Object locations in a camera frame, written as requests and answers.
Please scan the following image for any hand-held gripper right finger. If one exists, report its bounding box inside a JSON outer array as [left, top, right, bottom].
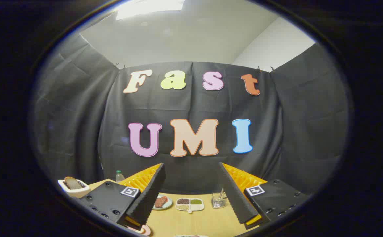
[[218, 162, 311, 230]]

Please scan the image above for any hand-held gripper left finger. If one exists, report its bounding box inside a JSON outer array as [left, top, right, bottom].
[[79, 163, 166, 231]]

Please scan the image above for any brown-crusted bread slice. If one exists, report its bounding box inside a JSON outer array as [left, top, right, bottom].
[[64, 177, 83, 190]]

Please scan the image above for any clear glass cup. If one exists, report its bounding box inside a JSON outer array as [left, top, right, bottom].
[[211, 192, 227, 209]]

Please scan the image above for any light blue plate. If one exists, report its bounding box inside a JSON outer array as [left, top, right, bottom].
[[152, 195, 173, 210]]

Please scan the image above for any pink plate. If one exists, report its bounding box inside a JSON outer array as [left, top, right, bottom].
[[126, 224, 152, 237]]

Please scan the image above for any white divided condiment dish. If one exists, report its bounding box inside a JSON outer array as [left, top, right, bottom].
[[175, 198, 205, 213]]

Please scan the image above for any white toaster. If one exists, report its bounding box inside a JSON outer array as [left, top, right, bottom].
[[57, 178, 91, 198]]

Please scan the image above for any black backdrop cloth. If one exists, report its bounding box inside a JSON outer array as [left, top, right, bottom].
[[30, 33, 350, 195]]

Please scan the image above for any ceiling light panel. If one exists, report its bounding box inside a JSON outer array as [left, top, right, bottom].
[[116, 0, 185, 21]]

